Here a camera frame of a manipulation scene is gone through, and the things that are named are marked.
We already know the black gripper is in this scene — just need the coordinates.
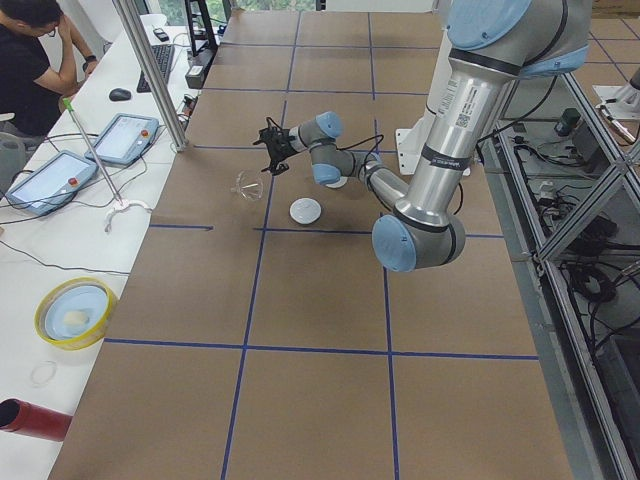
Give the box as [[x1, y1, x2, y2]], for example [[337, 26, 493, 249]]
[[262, 131, 293, 175]]

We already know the clear glass funnel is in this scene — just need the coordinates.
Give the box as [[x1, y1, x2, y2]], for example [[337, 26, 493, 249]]
[[231, 170, 264, 201]]

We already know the white round cup lid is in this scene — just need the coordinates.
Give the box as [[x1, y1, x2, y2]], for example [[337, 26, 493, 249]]
[[289, 197, 322, 225]]

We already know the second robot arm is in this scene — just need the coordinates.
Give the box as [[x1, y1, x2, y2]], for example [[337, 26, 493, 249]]
[[593, 70, 639, 121]]

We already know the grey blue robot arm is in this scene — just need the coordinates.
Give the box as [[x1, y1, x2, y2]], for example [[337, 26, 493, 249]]
[[258, 1, 592, 272]]

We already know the far blue teach pendant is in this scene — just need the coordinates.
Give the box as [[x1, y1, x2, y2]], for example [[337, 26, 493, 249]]
[[92, 113, 159, 167]]

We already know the blue teach pendant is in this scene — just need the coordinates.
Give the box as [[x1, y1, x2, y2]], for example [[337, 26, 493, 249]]
[[92, 113, 159, 167], [6, 150, 97, 216]]

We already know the black keyboard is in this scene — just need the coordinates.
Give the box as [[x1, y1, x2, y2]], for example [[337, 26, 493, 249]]
[[136, 44, 174, 93]]

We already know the black computer mouse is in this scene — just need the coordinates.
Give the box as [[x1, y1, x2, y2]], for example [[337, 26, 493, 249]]
[[109, 88, 132, 102]]

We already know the near blue teach pendant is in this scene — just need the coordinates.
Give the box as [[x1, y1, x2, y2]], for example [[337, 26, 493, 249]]
[[6, 150, 97, 216]]

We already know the seated person in black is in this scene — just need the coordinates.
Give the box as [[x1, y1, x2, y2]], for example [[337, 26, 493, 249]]
[[1, 1, 98, 137]]

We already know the red cylinder bottle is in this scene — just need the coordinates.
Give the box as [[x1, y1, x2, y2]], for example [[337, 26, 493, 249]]
[[1, 399, 73, 442]]

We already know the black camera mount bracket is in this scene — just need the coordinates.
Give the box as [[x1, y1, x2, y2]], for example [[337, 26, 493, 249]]
[[253, 125, 281, 146]]

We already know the aluminium frame post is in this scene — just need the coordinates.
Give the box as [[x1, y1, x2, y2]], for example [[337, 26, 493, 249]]
[[113, 0, 187, 152]]

